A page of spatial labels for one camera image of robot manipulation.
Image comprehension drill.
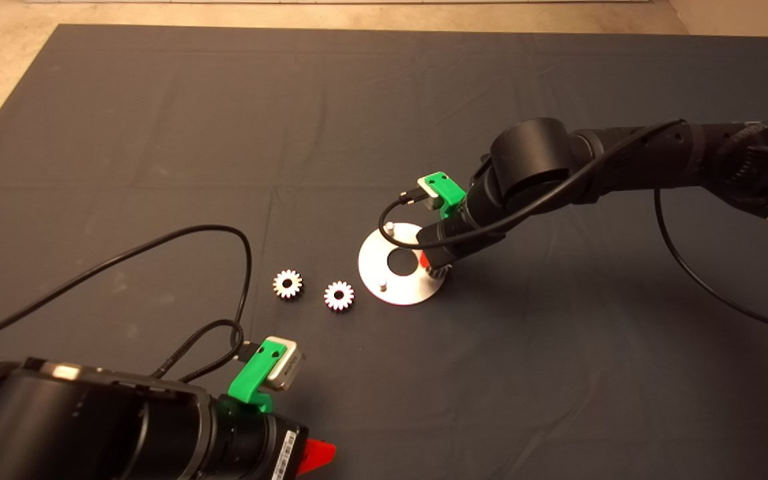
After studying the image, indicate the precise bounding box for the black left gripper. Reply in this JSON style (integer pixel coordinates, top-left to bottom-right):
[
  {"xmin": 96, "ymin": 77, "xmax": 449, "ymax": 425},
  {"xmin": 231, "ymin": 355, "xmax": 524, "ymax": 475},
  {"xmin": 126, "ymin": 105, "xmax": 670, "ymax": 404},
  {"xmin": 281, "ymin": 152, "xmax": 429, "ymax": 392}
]
[{"xmin": 212, "ymin": 395, "xmax": 337, "ymax": 480}]

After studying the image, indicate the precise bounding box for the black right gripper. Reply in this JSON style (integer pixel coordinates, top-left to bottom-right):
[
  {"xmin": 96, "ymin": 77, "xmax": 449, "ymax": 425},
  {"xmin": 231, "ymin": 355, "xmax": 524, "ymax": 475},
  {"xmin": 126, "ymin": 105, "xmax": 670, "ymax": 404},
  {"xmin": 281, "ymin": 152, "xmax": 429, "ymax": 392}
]
[{"xmin": 417, "ymin": 200, "xmax": 506, "ymax": 269}]

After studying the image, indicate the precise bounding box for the round metal carrier plate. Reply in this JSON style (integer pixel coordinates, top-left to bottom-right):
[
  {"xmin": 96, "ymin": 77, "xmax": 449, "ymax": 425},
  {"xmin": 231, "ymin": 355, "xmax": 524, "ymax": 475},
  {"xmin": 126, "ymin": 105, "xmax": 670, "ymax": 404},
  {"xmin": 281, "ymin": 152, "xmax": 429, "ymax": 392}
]
[{"xmin": 357, "ymin": 222, "xmax": 446, "ymax": 307}]

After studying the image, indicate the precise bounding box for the dark grey table cloth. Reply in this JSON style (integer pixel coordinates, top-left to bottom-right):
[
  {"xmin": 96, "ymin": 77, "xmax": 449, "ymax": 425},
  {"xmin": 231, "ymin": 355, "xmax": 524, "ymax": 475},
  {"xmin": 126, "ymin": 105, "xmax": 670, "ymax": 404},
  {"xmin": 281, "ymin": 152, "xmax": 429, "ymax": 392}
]
[{"xmin": 0, "ymin": 25, "xmax": 768, "ymax": 480}]

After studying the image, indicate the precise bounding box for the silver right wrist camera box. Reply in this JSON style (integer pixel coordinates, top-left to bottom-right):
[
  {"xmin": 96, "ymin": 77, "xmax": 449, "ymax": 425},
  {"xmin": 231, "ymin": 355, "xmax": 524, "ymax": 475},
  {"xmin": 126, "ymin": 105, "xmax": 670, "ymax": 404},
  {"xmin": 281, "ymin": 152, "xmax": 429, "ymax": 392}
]
[{"xmin": 417, "ymin": 177, "xmax": 443, "ymax": 211}]

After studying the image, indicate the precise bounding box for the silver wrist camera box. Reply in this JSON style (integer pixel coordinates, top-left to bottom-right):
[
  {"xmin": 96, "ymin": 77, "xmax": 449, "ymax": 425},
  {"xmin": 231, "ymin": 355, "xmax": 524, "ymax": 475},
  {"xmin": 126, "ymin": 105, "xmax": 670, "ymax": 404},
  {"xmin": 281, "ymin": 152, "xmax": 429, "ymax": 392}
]
[
  {"xmin": 417, "ymin": 177, "xmax": 443, "ymax": 211},
  {"xmin": 265, "ymin": 337, "xmax": 306, "ymax": 393}
]

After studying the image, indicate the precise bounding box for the green right camera mount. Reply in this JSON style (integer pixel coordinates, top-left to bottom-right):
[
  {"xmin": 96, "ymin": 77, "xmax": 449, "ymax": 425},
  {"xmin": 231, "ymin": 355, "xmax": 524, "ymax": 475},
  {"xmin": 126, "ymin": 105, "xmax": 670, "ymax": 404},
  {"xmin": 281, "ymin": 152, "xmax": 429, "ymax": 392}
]
[{"xmin": 422, "ymin": 172, "xmax": 467, "ymax": 219}]

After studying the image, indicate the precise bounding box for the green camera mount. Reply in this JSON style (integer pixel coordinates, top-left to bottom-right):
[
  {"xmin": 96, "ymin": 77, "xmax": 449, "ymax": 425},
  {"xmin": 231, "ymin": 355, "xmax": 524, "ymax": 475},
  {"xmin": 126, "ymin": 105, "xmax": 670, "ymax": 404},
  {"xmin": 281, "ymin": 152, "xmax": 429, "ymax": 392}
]
[
  {"xmin": 422, "ymin": 172, "xmax": 467, "ymax": 219},
  {"xmin": 227, "ymin": 339, "xmax": 288, "ymax": 414}
]

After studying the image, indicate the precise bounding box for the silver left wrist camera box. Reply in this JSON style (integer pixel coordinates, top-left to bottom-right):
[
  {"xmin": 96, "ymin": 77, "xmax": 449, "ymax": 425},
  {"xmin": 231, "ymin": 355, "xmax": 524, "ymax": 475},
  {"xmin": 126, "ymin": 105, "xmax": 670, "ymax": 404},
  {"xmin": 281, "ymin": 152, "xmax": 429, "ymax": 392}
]
[{"xmin": 265, "ymin": 337, "xmax": 306, "ymax": 393}]

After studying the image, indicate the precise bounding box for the green left camera mount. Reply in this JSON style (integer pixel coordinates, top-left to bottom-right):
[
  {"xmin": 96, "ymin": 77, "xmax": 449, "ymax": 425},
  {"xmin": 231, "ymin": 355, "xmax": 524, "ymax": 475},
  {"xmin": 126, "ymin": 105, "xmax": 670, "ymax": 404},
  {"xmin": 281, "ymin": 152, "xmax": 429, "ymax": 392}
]
[{"xmin": 227, "ymin": 339, "xmax": 288, "ymax": 414}]

